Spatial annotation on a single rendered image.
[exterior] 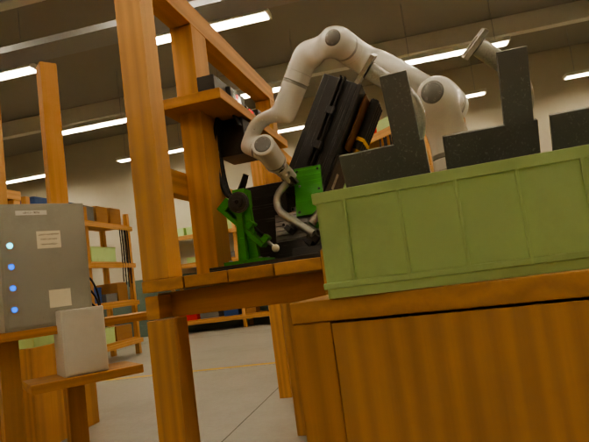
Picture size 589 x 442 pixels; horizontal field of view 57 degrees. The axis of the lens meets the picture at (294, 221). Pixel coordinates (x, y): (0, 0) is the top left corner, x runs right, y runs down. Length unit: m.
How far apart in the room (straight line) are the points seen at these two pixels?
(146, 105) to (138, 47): 0.19
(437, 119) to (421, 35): 8.22
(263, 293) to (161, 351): 0.34
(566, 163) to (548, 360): 0.27
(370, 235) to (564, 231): 0.27
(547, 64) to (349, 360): 11.40
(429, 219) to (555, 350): 0.25
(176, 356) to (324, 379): 0.83
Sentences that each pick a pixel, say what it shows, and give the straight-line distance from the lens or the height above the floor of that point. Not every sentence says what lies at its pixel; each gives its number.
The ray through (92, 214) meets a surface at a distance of 8.33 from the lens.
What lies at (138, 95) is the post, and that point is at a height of 1.45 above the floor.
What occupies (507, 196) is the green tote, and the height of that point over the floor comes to 0.91.
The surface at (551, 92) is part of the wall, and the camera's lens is 11.96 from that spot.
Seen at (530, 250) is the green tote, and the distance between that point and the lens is 0.84.
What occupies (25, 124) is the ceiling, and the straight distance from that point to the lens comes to 11.89.
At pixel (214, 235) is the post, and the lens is 2.02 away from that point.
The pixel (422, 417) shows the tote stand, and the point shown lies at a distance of 0.87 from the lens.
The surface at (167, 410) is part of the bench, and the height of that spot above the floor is 0.50.
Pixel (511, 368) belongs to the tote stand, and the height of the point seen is 0.67.
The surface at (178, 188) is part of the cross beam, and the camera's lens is 2.01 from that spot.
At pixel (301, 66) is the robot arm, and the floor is 1.55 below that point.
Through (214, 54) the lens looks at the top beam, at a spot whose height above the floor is 1.85.
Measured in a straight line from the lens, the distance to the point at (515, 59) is 0.95.
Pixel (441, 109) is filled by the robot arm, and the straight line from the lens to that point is 1.63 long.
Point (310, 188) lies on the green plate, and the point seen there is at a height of 1.18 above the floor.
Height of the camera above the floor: 0.83
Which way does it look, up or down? 6 degrees up
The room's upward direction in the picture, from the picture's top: 8 degrees counter-clockwise
